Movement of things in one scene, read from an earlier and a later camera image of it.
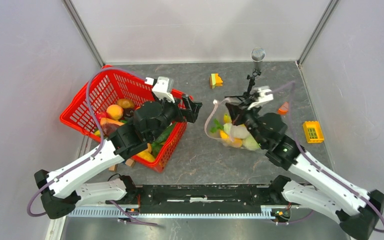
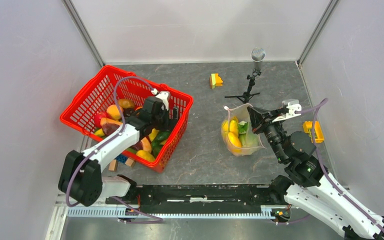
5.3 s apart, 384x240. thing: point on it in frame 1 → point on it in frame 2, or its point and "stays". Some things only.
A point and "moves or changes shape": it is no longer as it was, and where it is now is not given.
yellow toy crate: x=313 y=132 stays
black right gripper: x=237 y=112 → x=257 y=116
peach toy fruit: x=115 y=111 stays
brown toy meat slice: x=108 y=126 stays
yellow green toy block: x=215 y=80 stays
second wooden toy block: x=130 y=162 stays
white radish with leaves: x=237 y=131 moves or changes shape
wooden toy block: x=113 y=168 stays
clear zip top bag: x=219 y=126 moves or changes shape
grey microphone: x=257 y=54 stays
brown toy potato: x=126 y=103 stays
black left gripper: x=191 y=115 → x=167 y=114
